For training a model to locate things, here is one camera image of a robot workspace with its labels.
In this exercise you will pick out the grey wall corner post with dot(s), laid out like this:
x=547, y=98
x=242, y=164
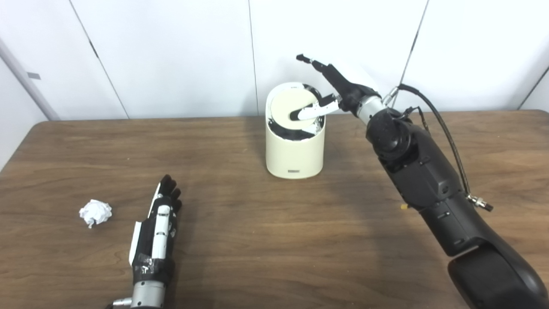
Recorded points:
x=30, y=79

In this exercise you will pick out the white paper ball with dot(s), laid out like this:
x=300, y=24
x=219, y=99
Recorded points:
x=95, y=211

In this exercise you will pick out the cream-colored bin body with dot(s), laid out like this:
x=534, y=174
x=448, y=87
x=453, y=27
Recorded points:
x=296, y=154

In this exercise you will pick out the small grey wall tag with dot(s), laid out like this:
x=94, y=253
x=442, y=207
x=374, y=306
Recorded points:
x=33, y=76

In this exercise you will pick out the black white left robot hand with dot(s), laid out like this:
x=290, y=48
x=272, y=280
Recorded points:
x=161, y=227

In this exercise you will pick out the round cream bin lid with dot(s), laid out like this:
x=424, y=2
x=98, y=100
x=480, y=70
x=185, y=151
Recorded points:
x=285, y=105

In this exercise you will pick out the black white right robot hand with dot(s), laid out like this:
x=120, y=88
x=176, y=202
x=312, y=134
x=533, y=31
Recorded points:
x=354, y=96

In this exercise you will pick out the black bin liner bag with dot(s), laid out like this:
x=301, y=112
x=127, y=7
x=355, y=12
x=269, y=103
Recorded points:
x=296, y=136

